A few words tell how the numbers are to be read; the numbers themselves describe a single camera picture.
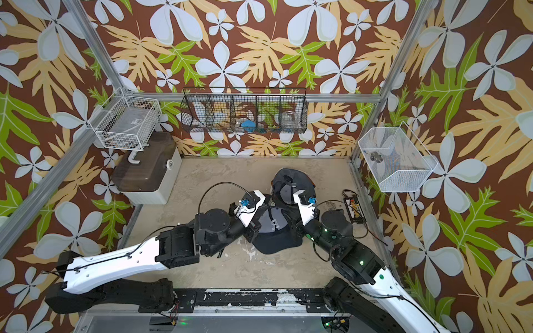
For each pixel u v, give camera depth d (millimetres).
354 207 985
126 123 850
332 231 444
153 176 956
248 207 461
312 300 750
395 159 840
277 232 729
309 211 537
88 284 398
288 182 950
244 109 977
